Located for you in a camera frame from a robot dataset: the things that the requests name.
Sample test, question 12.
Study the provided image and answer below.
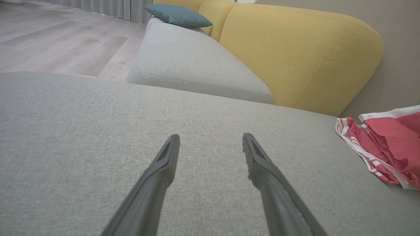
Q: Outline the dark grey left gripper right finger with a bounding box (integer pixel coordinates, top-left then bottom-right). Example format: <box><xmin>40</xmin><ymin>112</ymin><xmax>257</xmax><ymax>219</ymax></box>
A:
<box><xmin>242</xmin><ymin>133</ymin><xmax>328</xmax><ymax>236</ymax></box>

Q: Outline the grey sofa seat cushion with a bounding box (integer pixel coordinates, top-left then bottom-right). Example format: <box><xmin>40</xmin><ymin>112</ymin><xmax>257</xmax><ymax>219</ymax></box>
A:
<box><xmin>126</xmin><ymin>16</ymin><xmax>274</xmax><ymax>105</ymax></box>

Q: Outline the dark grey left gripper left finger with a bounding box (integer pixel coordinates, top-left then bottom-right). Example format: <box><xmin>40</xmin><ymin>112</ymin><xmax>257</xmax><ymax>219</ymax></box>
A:
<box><xmin>100</xmin><ymin>134</ymin><xmax>180</xmax><ymax>236</ymax></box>

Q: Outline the wide yellow sofa backrest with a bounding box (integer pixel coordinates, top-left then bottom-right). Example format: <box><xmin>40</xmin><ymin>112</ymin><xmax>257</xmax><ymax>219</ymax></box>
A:
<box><xmin>219</xmin><ymin>3</ymin><xmax>384</xmax><ymax>117</ymax></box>

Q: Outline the blue throw pillow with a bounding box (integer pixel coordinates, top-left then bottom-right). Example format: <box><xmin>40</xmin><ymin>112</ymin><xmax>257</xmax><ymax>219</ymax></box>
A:
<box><xmin>144</xmin><ymin>3</ymin><xmax>213</xmax><ymax>29</ymax></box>

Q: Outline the grey curtain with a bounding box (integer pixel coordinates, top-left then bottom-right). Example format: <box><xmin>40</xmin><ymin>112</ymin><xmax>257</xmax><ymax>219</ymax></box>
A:
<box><xmin>43</xmin><ymin>0</ymin><xmax>154</xmax><ymax>24</ymax></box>

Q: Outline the red white basketball jersey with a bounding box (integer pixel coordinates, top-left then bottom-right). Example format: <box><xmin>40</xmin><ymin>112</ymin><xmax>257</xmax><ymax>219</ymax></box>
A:
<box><xmin>335</xmin><ymin>117</ymin><xmax>420</xmax><ymax>190</ymax></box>

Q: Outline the large grey sofa seat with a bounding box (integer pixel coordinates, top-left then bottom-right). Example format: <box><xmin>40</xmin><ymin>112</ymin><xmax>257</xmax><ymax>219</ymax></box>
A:
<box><xmin>0</xmin><ymin>71</ymin><xmax>420</xmax><ymax>236</ymax></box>

